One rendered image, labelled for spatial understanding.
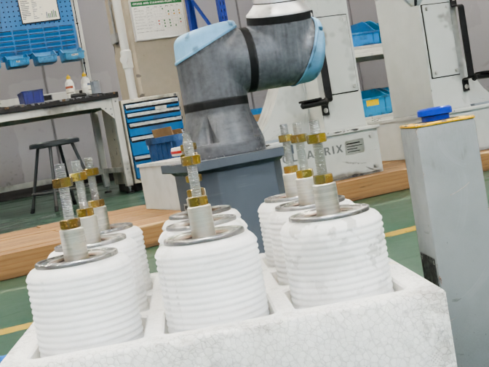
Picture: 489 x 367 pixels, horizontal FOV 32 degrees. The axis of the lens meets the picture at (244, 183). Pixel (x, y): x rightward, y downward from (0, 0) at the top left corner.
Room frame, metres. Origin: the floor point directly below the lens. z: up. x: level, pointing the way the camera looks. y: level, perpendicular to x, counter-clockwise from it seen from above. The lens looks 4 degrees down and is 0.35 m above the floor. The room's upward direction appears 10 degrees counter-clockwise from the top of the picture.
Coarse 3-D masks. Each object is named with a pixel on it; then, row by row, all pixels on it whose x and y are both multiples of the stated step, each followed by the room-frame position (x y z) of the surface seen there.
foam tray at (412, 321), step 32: (160, 288) 0.96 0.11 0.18; (288, 288) 0.84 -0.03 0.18; (416, 288) 0.74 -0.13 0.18; (160, 320) 0.79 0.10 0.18; (256, 320) 0.72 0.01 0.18; (288, 320) 0.71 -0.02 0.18; (320, 320) 0.71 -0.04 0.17; (352, 320) 0.71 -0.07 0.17; (384, 320) 0.71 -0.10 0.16; (416, 320) 0.71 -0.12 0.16; (448, 320) 0.72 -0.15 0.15; (32, 352) 0.75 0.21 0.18; (96, 352) 0.70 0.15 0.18; (128, 352) 0.70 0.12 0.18; (160, 352) 0.70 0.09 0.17; (192, 352) 0.70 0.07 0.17; (224, 352) 0.70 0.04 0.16; (256, 352) 0.70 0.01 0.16; (288, 352) 0.71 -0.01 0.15; (320, 352) 0.71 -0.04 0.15; (352, 352) 0.71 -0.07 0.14; (384, 352) 0.71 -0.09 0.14; (416, 352) 0.71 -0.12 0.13; (448, 352) 0.72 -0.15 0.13
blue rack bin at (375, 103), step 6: (366, 90) 6.85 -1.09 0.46; (372, 90) 6.77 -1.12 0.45; (378, 90) 6.69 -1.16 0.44; (366, 96) 6.86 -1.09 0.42; (372, 96) 6.78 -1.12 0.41; (378, 96) 6.48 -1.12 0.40; (384, 96) 6.50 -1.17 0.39; (366, 102) 6.44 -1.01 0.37; (372, 102) 6.46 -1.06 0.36; (378, 102) 6.49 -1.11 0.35; (384, 102) 6.51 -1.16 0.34; (390, 102) 6.53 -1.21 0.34; (366, 108) 6.45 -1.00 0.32; (372, 108) 6.47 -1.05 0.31; (378, 108) 6.49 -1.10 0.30; (384, 108) 6.51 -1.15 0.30; (390, 108) 6.53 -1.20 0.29; (366, 114) 6.45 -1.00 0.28; (372, 114) 6.47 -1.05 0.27; (378, 114) 6.50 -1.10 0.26
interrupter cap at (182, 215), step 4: (212, 208) 1.03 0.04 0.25; (216, 208) 1.03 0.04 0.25; (220, 208) 1.01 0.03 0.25; (224, 208) 0.99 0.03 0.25; (228, 208) 1.00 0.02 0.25; (180, 212) 1.04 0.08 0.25; (184, 212) 1.04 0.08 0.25; (212, 212) 0.98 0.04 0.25; (216, 212) 0.99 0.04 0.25; (220, 212) 0.99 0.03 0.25; (172, 216) 1.00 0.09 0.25; (176, 216) 0.99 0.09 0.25; (180, 216) 0.99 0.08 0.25; (184, 216) 0.98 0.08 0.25; (172, 220) 1.00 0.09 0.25; (176, 220) 0.99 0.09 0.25
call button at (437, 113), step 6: (426, 108) 0.98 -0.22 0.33; (432, 108) 0.97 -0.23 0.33; (438, 108) 0.97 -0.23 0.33; (444, 108) 0.97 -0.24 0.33; (450, 108) 0.98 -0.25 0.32; (420, 114) 0.98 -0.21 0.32; (426, 114) 0.98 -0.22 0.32; (432, 114) 0.97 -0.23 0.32; (438, 114) 0.97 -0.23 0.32; (444, 114) 0.98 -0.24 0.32; (426, 120) 0.98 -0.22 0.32; (432, 120) 0.98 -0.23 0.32
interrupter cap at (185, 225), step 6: (216, 216) 0.92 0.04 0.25; (222, 216) 0.91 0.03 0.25; (228, 216) 0.90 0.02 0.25; (234, 216) 0.89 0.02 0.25; (180, 222) 0.92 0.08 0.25; (186, 222) 0.92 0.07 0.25; (216, 222) 0.86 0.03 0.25; (222, 222) 0.87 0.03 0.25; (168, 228) 0.88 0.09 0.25; (174, 228) 0.87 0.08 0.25; (180, 228) 0.87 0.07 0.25; (186, 228) 0.86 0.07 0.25
